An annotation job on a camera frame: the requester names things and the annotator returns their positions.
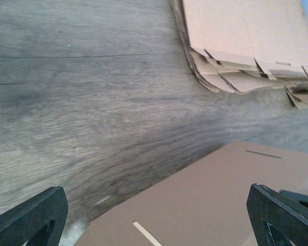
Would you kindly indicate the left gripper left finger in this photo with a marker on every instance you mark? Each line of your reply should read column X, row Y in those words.
column 39, row 220

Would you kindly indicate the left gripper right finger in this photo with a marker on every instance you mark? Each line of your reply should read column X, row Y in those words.
column 278, row 218

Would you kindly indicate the cardboard box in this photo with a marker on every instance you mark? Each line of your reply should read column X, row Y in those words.
column 204, row 203

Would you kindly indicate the stack of flat cardboard blanks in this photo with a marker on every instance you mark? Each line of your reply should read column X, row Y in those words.
column 245, row 46

